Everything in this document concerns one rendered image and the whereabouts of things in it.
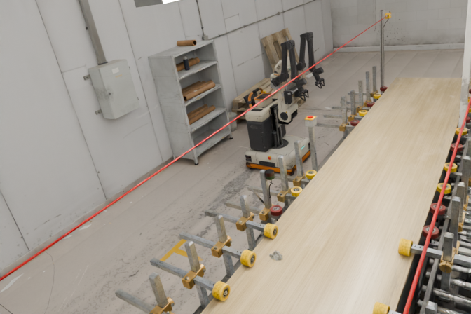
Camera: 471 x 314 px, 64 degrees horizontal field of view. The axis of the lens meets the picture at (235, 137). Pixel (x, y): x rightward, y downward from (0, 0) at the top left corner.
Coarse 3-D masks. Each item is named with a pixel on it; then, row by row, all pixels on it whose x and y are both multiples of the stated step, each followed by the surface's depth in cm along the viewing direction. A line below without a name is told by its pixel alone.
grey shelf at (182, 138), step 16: (176, 48) 513; (192, 48) 496; (208, 48) 543; (160, 64) 485; (208, 64) 526; (160, 80) 497; (176, 80) 479; (192, 80) 566; (208, 80) 568; (160, 96) 510; (176, 96) 492; (208, 96) 582; (224, 96) 564; (176, 112) 506; (224, 112) 578; (176, 128) 520; (192, 128) 516; (208, 128) 609; (224, 128) 592; (176, 144) 534; (192, 144) 515; (208, 144) 552
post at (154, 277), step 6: (150, 276) 172; (156, 276) 172; (156, 282) 172; (156, 288) 173; (162, 288) 176; (156, 294) 176; (162, 294) 176; (156, 300) 178; (162, 300) 177; (162, 306) 178
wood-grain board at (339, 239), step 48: (384, 96) 401; (432, 96) 379; (384, 144) 303; (432, 144) 290; (336, 192) 253; (384, 192) 244; (432, 192) 236; (288, 240) 217; (336, 240) 210; (384, 240) 204; (240, 288) 190; (288, 288) 185; (336, 288) 180; (384, 288) 176
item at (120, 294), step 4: (116, 292) 193; (120, 292) 193; (124, 292) 192; (120, 296) 192; (124, 296) 190; (128, 296) 189; (132, 296) 189; (124, 300) 191; (128, 300) 188; (132, 300) 187; (136, 300) 186; (140, 300) 186; (132, 304) 187; (136, 304) 184; (140, 304) 183; (144, 304) 183; (148, 304) 183; (140, 308) 184; (144, 308) 181; (148, 308) 180; (152, 308) 180; (148, 312) 180; (164, 312) 177
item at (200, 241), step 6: (180, 234) 229; (186, 234) 228; (192, 240) 224; (198, 240) 221; (204, 240) 220; (204, 246) 220; (210, 246) 216; (228, 252) 209; (234, 252) 206; (240, 252) 205
